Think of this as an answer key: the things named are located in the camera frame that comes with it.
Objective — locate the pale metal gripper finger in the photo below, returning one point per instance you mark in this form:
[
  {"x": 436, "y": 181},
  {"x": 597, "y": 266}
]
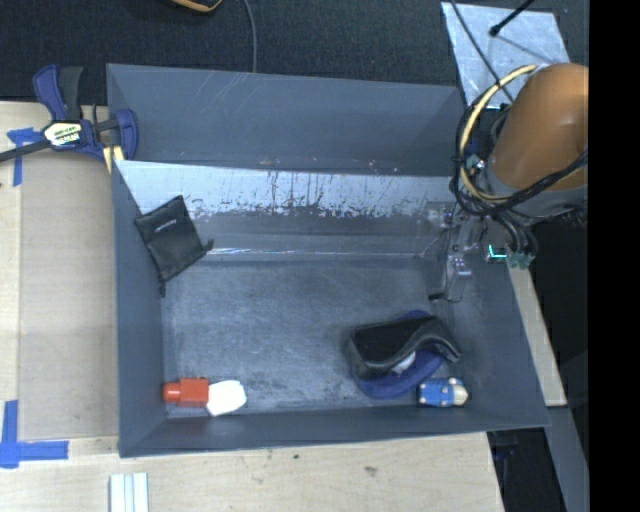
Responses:
[
  {"x": 460, "y": 280},
  {"x": 438, "y": 272}
]

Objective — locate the black curved pad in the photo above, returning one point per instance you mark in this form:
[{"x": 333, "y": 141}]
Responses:
[{"x": 390, "y": 342}]

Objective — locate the blue and cream toy figure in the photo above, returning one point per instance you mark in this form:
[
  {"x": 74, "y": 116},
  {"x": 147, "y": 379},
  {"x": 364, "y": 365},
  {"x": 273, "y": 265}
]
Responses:
[{"x": 440, "y": 391}]

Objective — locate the grey metal bin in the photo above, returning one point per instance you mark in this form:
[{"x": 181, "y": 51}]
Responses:
[{"x": 290, "y": 320}]

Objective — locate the white rounded object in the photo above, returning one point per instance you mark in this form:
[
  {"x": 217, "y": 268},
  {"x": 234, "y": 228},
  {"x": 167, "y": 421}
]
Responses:
[{"x": 226, "y": 397}]

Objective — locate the black cloth pouch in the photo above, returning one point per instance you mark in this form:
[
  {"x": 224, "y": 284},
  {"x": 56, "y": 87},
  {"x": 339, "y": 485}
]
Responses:
[{"x": 171, "y": 240}]

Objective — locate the red plastic block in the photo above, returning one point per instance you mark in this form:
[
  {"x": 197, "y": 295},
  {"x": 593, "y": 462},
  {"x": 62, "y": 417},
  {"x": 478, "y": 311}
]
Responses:
[{"x": 190, "y": 392}]

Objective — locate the pale wood board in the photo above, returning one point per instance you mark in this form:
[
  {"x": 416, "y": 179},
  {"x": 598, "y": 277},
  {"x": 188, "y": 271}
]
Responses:
[{"x": 67, "y": 300}]

